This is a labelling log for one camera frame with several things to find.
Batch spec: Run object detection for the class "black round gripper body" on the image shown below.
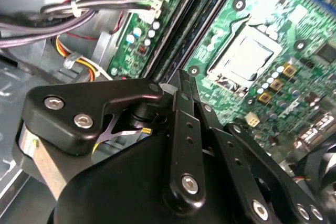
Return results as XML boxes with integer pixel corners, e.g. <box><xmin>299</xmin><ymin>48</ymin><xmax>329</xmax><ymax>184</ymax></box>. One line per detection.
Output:
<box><xmin>47</xmin><ymin>100</ymin><xmax>253</xmax><ymax>224</ymax></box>

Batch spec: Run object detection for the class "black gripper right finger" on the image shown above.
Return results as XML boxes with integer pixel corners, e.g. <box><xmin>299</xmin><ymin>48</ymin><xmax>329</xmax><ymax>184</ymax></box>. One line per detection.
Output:
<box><xmin>187</xmin><ymin>71</ymin><xmax>330</xmax><ymax>224</ymax></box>

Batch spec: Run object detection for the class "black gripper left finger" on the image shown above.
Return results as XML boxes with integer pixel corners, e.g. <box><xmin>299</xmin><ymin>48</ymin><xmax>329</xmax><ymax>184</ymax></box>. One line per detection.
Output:
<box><xmin>12</xmin><ymin>68</ymin><xmax>207</xmax><ymax>216</ymax></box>

